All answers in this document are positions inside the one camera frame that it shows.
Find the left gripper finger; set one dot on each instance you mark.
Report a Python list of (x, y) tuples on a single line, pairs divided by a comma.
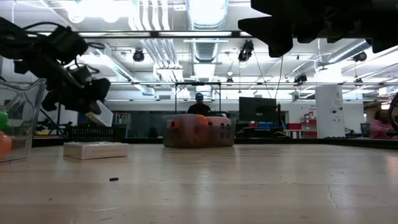
[(99, 90), (62, 102)]

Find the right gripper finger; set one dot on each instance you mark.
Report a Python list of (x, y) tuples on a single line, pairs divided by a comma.
[(280, 34), (280, 7)]

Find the clear plastic tub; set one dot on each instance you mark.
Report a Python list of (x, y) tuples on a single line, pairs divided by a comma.
[(28, 130)]

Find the orange foam die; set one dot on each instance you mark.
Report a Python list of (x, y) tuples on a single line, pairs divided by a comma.
[(189, 130)]

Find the pink foam die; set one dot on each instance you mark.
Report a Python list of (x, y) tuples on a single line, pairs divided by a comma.
[(219, 130)]

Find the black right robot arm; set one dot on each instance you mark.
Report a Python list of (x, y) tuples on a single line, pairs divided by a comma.
[(385, 34)]

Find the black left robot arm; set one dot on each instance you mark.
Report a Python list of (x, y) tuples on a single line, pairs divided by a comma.
[(18, 46)]

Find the small black slatted basket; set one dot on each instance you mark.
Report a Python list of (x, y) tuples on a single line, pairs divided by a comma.
[(93, 133)]

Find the grey translucent plastic bin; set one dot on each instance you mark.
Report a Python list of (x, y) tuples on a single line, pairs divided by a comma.
[(163, 130)]

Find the black room monitor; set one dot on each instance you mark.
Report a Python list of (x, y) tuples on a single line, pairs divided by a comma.
[(256, 109)]

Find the small black screw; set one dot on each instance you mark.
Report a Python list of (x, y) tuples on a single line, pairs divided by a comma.
[(114, 179)]

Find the white square pillar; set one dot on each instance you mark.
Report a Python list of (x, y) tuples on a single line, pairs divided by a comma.
[(329, 112)]

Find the blue storage bin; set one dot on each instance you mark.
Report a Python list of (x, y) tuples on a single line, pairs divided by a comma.
[(269, 125)]

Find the red storage bin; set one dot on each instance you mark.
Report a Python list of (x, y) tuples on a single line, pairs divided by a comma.
[(294, 126)]

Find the person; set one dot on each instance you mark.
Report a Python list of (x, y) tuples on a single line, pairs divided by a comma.
[(199, 109), (381, 129)]

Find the slanted silver ventilation duct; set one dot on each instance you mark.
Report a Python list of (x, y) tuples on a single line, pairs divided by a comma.
[(348, 51)]

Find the wide silver ventilation duct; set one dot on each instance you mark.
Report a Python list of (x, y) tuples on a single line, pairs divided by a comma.
[(205, 15)]

